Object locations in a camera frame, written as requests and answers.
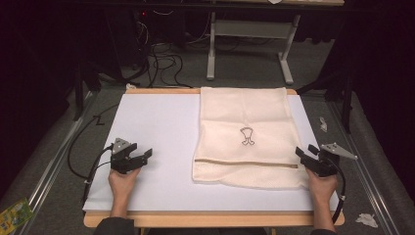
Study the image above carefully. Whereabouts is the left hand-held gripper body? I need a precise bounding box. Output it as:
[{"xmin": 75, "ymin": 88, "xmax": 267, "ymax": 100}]
[{"xmin": 110, "ymin": 137, "xmax": 145, "ymax": 175}]

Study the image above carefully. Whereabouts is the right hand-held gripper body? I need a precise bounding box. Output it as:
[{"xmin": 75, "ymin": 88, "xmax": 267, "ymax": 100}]
[{"xmin": 306, "ymin": 142, "xmax": 358, "ymax": 178}]

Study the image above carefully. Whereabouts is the cream mesh laundry bag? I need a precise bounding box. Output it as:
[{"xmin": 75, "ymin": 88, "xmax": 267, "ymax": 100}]
[{"xmin": 191, "ymin": 86, "xmax": 311, "ymax": 191}]

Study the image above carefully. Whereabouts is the person's left hand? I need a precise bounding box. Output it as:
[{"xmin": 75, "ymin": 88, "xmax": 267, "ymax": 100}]
[{"xmin": 108, "ymin": 166, "xmax": 142, "ymax": 201}]

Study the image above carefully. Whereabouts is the person's right hand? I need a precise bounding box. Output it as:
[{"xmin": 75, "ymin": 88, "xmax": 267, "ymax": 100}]
[{"xmin": 305, "ymin": 167, "xmax": 339, "ymax": 206}]

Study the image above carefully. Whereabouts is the white board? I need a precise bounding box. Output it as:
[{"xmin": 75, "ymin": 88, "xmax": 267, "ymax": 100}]
[{"xmin": 81, "ymin": 92, "xmax": 341, "ymax": 213}]

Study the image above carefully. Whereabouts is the black stand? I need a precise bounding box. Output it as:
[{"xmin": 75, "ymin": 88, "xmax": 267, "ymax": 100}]
[
  {"xmin": 71, "ymin": 55, "xmax": 103, "ymax": 122},
  {"xmin": 295, "ymin": 67, "xmax": 356, "ymax": 135}
]

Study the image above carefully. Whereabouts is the large crumpled white tissue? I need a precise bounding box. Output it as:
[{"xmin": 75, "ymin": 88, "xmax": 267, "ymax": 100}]
[{"xmin": 354, "ymin": 212, "xmax": 380, "ymax": 229}]

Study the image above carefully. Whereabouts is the wooden table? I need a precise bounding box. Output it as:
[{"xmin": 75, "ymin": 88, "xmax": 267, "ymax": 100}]
[{"xmin": 82, "ymin": 86, "xmax": 346, "ymax": 229}]

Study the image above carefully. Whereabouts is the green printed packet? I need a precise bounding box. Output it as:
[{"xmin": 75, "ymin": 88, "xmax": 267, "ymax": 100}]
[{"xmin": 0, "ymin": 197, "xmax": 35, "ymax": 235}]

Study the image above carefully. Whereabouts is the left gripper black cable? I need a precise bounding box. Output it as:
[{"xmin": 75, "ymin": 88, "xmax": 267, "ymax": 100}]
[{"xmin": 80, "ymin": 145, "xmax": 115, "ymax": 206}]

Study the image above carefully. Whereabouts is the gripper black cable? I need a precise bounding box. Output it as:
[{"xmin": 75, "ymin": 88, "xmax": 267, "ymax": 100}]
[
  {"xmin": 330, "ymin": 159, "xmax": 347, "ymax": 225},
  {"xmin": 80, "ymin": 145, "xmax": 115, "ymax": 206}
]

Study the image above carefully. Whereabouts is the metal floor rail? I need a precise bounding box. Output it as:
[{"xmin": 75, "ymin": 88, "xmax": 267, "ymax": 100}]
[
  {"xmin": 12, "ymin": 90, "xmax": 96, "ymax": 235},
  {"xmin": 327, "ymin": 100, "xmax": 394, "ymax": 235}
]

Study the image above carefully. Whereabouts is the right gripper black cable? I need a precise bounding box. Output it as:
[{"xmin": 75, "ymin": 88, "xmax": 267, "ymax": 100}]
[{"xmin": 330, "ymin": 159, "xmax": 347, "ymax": 225}]

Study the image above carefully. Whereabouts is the black floor cable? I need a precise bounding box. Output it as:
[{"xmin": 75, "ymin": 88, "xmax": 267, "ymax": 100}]
[{"xmin": 67, "ymin": 103, "xmax": 120, "ymax": 180}]

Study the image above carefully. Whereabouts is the bundle of black cables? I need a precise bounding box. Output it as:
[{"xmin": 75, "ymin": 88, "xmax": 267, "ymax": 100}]
[{"xmin": 131, "ymin": 19, "xmax": 194, "ymax": 89}]

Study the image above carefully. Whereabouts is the white desk frame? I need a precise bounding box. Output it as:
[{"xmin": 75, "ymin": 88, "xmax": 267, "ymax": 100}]
[{"xmin": 206, "ymin": 11, "xmax": 301, "ymax": 86}]

